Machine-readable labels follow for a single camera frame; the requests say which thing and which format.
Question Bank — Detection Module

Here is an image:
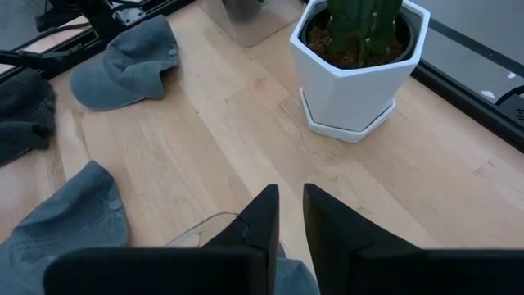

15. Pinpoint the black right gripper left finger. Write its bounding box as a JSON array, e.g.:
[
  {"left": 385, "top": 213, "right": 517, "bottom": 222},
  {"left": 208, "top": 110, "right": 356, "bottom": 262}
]
[{"left": 43, "top": 184, "right": 281, "bottom": 295}]

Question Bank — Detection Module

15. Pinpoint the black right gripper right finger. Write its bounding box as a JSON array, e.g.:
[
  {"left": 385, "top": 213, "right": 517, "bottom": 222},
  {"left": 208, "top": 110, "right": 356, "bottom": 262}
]
[{"left": 302, "top": 183, "right": 524, "bottom": 295}]

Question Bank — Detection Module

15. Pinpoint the blue-grey baseball cap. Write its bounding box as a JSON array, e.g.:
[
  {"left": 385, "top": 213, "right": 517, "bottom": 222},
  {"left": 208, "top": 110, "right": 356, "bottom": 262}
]
[
  {"left": 68, "top": 15, "right": 181, "bottom": 111},
  {"left": 0, "top": 159, "right": 131, "bottom": 295},
  {"left": 273, "top": 243, "right": 320, "bottom": 295}
]

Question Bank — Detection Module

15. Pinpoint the black baseball cap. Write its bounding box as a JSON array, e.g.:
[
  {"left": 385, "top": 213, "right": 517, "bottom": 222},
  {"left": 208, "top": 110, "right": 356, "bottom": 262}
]
[{"left": 0, "top": 67, "right": 57, "bottom": 167}]

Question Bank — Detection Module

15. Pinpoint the clear plastic bin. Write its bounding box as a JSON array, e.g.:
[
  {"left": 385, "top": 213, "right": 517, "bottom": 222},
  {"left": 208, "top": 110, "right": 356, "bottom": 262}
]
[
  {"left": 200, "top": 0, "right": 304, "bottom": 48},
  {"left": 165, "top": 211, "right": 246, "bottom": 249}
]

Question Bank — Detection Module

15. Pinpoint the cactus in white pot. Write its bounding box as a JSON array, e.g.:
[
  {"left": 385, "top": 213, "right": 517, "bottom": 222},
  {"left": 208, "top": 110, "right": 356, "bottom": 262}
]
[{"left": 289, "top": 0, "right": 431, "bottom": 144}]

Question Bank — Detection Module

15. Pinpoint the green cactus plant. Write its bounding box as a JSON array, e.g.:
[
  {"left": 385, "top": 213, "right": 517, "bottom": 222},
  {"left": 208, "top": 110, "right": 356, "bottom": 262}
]
[{"left": 326, "top": 0, "right": 404, "bottom": 69}]

